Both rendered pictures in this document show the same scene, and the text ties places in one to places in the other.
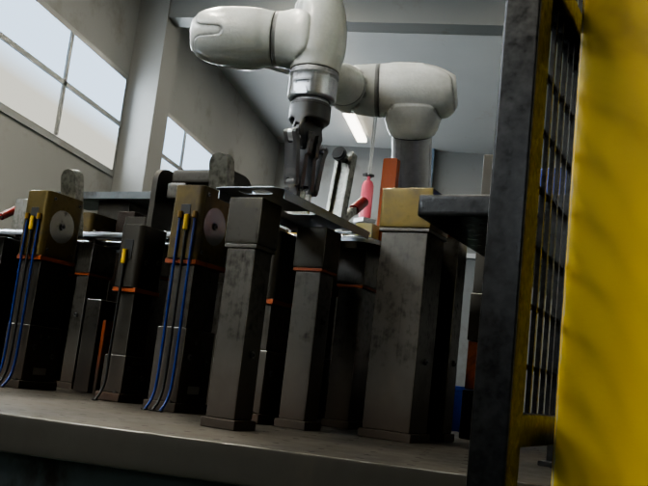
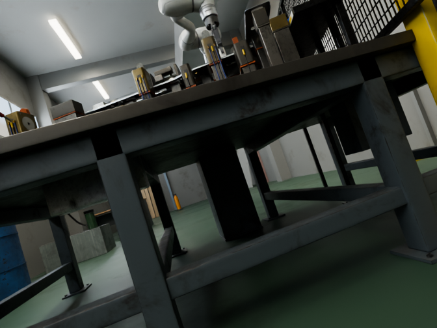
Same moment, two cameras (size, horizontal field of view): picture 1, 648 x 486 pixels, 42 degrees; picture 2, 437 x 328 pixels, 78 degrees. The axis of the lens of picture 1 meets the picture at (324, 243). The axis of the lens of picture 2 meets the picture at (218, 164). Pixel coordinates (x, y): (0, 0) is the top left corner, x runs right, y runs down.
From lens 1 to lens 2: 89 cm
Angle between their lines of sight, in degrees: 23
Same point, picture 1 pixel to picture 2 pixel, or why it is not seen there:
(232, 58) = (180, 10)
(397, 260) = (283, 38)
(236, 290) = (268, 38)
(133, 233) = (185, 67)
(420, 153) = not seen: hidden behind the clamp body
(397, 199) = (274, 21)
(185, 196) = (207, 41)
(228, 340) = (274, 54)
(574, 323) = not seen: outside the picture
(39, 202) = (139, 73)
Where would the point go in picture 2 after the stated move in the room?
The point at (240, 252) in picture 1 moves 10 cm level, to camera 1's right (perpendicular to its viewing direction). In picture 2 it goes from (264, 27) to (285, 25)
